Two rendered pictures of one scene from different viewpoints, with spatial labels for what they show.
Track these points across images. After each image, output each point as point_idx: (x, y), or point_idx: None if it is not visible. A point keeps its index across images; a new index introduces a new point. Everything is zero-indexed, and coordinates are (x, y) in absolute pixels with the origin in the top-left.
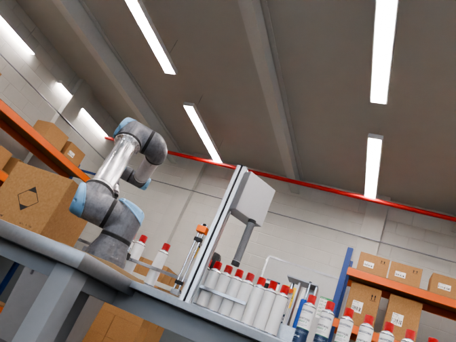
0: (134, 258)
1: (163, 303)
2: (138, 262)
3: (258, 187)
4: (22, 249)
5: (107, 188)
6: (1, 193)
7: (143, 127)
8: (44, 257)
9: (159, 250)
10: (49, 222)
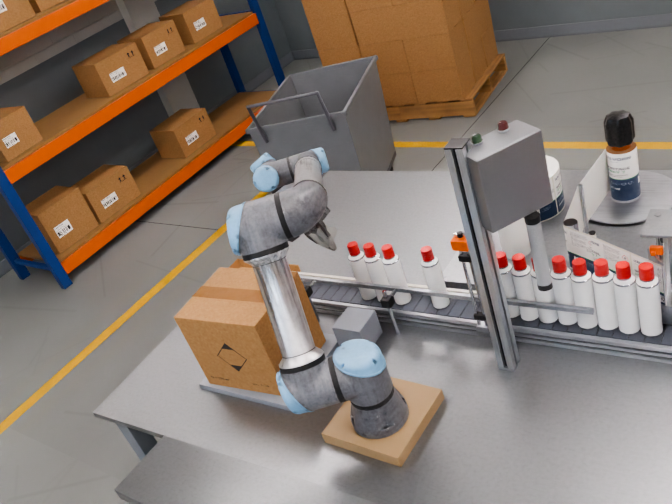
0: (397, 283)
1: None
2: (408, 292)
3: (506, 166)
4: None
5: (311, 369)
6: (200, 357)
7: (262, 220)
8: None
9: (422, 266)
10: None
